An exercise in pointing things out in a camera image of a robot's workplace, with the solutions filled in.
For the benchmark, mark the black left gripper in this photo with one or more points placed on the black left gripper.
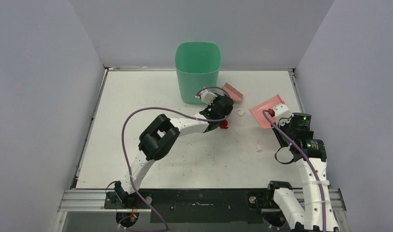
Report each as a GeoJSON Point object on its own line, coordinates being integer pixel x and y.
{"type": "Point", "coordinates": [215, 100]}

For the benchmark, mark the pink hand brush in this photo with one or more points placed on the pink hand brush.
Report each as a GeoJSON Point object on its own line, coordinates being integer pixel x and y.
{"type": "Point", "coordinates": [235, 95]}

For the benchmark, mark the pink dustpan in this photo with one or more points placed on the pink dustpan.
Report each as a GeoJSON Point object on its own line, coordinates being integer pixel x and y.
{"type": "Point", "coordinates": [266, 107]}

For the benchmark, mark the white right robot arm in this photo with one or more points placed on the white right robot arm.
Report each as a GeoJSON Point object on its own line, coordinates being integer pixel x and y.
{"type": "Point", "coordinates": [310, 159]}

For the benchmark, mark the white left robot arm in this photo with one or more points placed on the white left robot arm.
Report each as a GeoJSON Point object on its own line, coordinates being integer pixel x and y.
{"type": "Point", "coordinates": [156, 141]}

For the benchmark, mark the red paper scrap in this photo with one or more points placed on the red paper scrap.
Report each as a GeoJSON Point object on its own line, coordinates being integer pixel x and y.
{"type": "Point", "coordinates": [224, 124]}

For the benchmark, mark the white paper scrap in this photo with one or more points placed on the white paper scrap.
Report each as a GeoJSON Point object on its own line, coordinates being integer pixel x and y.
{"type": "Point", "coordinates": [240, 112]}

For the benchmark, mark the green plastic waste bin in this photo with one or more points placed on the green plastic waste bin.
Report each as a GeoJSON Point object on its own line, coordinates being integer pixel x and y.
{"type": "Point", "coordinates": [197, 65]}

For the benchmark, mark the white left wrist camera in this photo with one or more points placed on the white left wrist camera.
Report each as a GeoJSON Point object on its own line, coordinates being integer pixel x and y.
{"type": "Point", "coordinates": [207, 97]}

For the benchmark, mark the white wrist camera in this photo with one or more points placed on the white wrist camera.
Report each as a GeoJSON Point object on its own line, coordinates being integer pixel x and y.
{"type": "Point", "coordinates": [207, 97]}
{"type": "Point", "coordinates": [282, 114]}

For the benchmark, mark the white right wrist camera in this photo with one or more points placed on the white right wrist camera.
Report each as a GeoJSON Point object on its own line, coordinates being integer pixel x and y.
{"type": "Point", "coordinates": [282, 114]}

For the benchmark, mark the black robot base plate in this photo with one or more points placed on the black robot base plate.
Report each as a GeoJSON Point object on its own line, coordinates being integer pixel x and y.
{"type": "Point", "coordinates": [221, 205]}

